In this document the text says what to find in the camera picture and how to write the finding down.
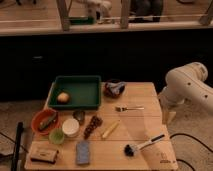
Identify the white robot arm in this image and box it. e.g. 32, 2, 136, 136
158, 62, 213, 124

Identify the dark bowl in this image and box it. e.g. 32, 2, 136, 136
104, 79, 126, 98

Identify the green plastic tray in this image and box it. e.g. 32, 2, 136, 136
48, 75, 101, 110

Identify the metal fork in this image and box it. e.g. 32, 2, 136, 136
115, 107, 144, 112

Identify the yellow stick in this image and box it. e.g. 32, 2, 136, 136
101, 121, 119, 139

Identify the small metal cup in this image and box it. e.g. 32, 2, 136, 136
73, 110, 85, 125

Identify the yellow round fruit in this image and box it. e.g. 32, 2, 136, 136
57, 92, 70, 103

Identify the white round lid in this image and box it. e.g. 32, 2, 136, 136
62, 118, 80, 137

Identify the green toy vegetable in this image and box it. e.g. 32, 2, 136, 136
38, 113, 57, 131

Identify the blue sponge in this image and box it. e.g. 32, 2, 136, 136
76, 141, 90, 165

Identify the black white dish brush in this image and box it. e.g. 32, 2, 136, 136
124, 134, 165, 157

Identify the small green cup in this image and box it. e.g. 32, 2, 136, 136
49, 129, 64, 145

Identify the orange plastic bowl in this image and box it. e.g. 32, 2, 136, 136
31, 108, 59, 135

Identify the wooden block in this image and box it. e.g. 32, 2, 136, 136
30, 147, 59, 164

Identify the black stand left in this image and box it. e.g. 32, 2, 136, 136
11, 122, 24, 171

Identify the black cable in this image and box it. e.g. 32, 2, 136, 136
169, 132, 213, 171

